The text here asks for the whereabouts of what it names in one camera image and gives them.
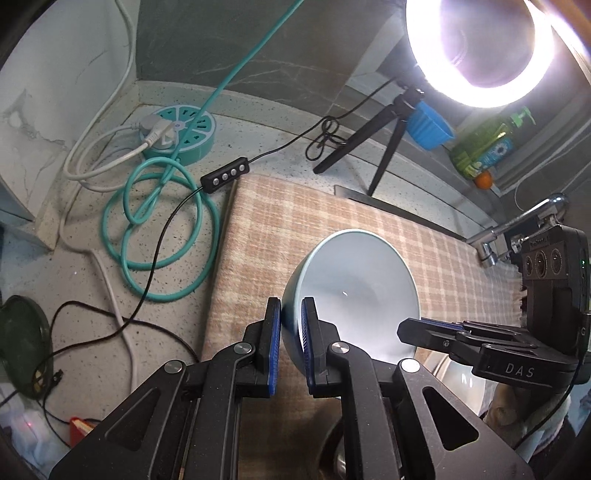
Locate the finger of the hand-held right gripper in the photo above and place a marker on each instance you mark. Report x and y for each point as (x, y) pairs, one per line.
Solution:
(434, 339)
(498, 332)

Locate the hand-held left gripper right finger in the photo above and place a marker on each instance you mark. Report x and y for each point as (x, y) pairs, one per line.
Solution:
(307, 350)

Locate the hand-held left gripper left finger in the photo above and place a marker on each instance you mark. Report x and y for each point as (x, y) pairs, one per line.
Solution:
(275, 350)

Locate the floral white deep plate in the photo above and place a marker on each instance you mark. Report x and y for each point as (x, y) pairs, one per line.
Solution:
(461, 383)

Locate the white ceramic bowl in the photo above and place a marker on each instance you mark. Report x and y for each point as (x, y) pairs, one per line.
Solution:
(360, 286)

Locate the large stainless steel bowl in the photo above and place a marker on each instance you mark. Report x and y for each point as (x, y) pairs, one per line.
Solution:
(339, 457)

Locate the person's right forearm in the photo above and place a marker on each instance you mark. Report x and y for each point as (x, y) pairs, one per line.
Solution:
(508, 410)

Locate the chrome faucet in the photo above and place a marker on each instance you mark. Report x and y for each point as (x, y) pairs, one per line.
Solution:
(508, 226)

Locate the orange fruit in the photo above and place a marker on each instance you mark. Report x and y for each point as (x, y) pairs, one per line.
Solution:
(485, 180)

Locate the checkered tablecloth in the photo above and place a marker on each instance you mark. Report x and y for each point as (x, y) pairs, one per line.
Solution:
(277, 221)

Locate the green dish soap bottle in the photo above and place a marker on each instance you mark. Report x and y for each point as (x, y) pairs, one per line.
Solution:
(489, 147)

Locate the black inline light controller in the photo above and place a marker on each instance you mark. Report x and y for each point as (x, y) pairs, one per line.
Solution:
(225, 175)

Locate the blue plastic bowl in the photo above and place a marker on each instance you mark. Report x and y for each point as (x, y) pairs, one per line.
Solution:
(429, 127)

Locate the red book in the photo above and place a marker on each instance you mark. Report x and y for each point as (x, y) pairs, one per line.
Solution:
(83, 429)

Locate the round teal power strip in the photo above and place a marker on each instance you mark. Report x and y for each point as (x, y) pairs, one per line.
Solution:
(198, 134)

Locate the white power plug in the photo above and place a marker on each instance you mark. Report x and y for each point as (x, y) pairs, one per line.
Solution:
(157, 129)

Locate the dark green round dish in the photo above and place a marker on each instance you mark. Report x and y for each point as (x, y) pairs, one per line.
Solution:
(23, 341)

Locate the clear plastic container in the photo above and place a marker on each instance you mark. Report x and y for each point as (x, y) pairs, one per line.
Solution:
(27, 429)

